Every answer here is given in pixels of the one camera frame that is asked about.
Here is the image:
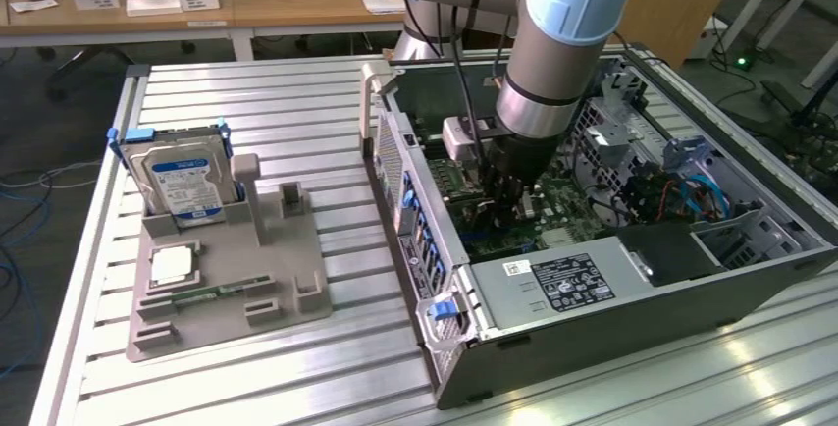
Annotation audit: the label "blue disk caddy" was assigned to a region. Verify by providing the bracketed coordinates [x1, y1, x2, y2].
[106, 121, 236, 168]

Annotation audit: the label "wooden desk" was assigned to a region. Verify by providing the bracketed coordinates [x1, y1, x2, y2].
[0, 0, 524, 62]

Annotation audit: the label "blue floor cables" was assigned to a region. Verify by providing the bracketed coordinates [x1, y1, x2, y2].
[0, 165, 57, 378]

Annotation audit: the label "white table frame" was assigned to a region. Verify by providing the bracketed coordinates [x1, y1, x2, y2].
[716, 0, 838, 88]

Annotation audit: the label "black metal stand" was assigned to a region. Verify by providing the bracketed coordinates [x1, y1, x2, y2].
[758, 47, 838, 172]

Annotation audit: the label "blue wire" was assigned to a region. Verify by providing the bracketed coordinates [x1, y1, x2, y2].
[679, 173, 734, 224]

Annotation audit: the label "flat white box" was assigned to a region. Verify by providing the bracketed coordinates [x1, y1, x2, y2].
[122, 0, 184, 18]

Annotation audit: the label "silver CPU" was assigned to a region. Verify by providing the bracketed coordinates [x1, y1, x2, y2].
[149, 247, 197, 286]

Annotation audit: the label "green motherboard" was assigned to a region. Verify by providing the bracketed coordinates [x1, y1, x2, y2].
[417, 126, 623, 263]

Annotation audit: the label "wooden cabinet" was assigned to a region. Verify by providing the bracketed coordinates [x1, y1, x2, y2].
[604, 0, 751, 69]

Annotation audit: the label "hard disk blue label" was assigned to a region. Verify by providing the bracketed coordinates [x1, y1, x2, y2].
[126, 134, 244, 227]

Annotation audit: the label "white card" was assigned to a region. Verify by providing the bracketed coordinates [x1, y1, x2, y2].
[8, 0, 60, 14]

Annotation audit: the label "green loose RAM stick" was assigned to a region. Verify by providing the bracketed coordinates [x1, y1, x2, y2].
[170, 284, 253, 302]

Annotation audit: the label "black open PC case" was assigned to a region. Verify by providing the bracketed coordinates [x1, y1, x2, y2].
[359, 42, 838, 411]

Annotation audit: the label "grey parts rack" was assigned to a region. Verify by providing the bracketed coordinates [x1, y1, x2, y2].
[126, 153, 335, 364]

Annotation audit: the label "red wire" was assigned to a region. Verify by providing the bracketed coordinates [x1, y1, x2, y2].
[656, 179, 676, 222]

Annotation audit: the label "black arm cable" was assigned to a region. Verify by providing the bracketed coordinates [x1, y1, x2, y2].
[449, 0, 509, 201]

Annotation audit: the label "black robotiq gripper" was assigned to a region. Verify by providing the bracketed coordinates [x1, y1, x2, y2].
[484, 133, 561, 190]

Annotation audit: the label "grey metal disk bay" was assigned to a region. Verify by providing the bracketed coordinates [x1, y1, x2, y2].
[572, 96, 663, 191]

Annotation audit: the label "black chair base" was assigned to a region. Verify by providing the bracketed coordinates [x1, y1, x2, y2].
[37, 42, 197, 101]

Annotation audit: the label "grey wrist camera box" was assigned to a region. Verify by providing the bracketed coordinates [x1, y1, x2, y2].
[443, 116, 493, 162]

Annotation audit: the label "grey power supply unit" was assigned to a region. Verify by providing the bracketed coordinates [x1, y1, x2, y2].
[467, 237, 653, 334]

